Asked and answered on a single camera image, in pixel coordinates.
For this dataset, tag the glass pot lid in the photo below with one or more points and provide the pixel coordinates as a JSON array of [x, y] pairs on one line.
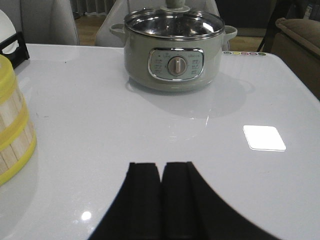
[[184, 23]]

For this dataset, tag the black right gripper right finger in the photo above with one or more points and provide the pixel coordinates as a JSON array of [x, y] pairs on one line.
[[192, 210]]

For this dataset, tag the woven bamboo steamer lid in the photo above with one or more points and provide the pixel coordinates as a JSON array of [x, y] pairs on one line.
[[8, 80]]

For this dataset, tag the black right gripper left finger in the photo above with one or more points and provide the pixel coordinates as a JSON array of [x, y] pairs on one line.
[[135, 213]]

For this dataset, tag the brown sofa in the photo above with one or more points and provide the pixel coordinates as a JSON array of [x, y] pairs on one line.
[[298, 45]]

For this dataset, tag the grey electric cooking pot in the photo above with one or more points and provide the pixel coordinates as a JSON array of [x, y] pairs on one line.
[[172, 65]]

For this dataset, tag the bamboo steamer basket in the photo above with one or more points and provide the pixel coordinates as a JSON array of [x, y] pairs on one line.
[[14, 116], [18, 152]]

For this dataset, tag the black dish rack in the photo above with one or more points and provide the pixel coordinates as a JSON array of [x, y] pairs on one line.
[[20, 54]]

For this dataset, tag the left grey chair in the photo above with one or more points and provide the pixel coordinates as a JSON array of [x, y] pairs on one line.
[[43, 21]]

